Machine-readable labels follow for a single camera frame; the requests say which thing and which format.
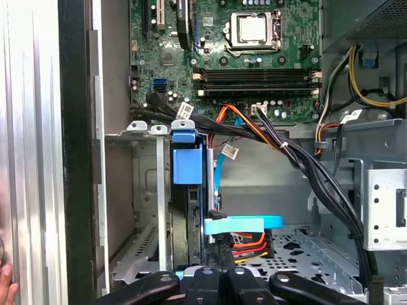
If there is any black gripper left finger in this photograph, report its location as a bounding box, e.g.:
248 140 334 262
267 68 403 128
92 236 227 305

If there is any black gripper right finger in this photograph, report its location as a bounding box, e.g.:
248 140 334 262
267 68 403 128
223 238 366 305

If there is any blue SATA wire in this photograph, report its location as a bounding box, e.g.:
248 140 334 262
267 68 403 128
203 114 284 244

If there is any metal disk bay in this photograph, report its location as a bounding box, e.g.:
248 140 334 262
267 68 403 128
104 119 212 287

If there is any person's hand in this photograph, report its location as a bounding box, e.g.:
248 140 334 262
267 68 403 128
0 262 20 305

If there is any metal drive cage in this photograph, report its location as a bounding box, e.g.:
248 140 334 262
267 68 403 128
287 118 407 305

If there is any black PC case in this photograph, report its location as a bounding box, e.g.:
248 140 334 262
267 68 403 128
58 0 407 305

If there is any green motherboard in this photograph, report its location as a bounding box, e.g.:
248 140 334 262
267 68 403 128
128 0 322 125

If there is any metal socket cover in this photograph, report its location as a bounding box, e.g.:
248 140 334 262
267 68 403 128
226 10 284 53

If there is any silver CPU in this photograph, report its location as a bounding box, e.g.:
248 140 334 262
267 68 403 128
238 15 268 44

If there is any blue plastic clip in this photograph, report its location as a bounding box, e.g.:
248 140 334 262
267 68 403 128
358 44 378 67

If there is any white expansion slot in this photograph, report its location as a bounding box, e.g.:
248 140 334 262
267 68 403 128
155 0 167 32

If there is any grey power supply unit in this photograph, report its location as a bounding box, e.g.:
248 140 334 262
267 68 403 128
321 0 407 55

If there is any red yellow disk power wire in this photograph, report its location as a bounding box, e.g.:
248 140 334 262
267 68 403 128
231 231 275 264

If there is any black wire bundle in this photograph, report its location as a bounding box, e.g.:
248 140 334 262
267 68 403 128
128 91 375 295

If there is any white wire label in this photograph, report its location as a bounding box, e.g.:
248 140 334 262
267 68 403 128
176 102 195 121
222 143 239 159
338 109 363 125

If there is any orange power wire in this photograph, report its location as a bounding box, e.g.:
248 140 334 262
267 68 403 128
215 104 286 151

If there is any white wire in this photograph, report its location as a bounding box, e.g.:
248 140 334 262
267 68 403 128
317 47 354 125

